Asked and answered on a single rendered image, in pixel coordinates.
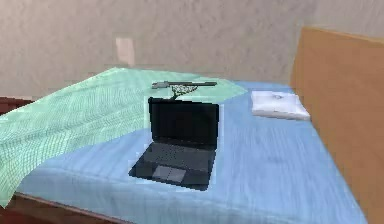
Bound black open laptop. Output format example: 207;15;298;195
128;96;221;192

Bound green blanket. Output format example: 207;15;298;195
0;67;248;208

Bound pale wall switch plate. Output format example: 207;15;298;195
115;37;136;67

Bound white pillow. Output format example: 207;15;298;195
250;90;311;122

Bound black baseball bat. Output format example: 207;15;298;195
151;80;218;90

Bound blue bed with wooden headboard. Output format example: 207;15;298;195
0;26;384;224

